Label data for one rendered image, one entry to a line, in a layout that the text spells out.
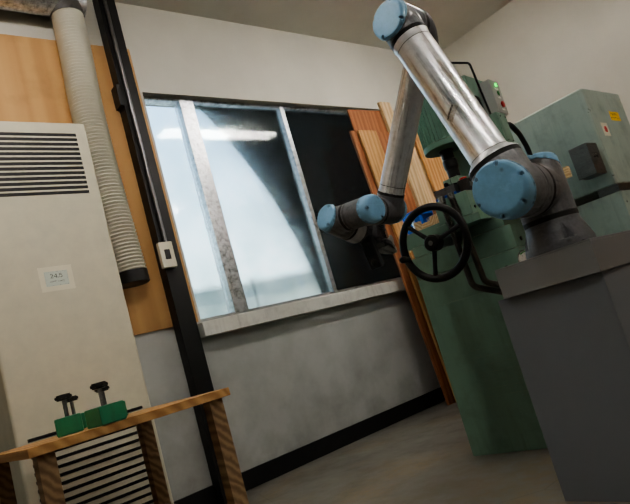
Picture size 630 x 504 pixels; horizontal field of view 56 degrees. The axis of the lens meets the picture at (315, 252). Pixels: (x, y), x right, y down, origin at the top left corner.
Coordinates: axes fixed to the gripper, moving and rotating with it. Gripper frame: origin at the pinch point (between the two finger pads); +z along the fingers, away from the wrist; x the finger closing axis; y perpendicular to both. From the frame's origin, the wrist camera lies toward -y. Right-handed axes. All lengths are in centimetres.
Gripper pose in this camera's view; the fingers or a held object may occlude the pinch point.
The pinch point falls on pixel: (394, 252)
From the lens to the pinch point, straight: 219.6
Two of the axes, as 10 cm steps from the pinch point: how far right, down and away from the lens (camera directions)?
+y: -0.3, -9.1, 4.1
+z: 7.0, 2.7, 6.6
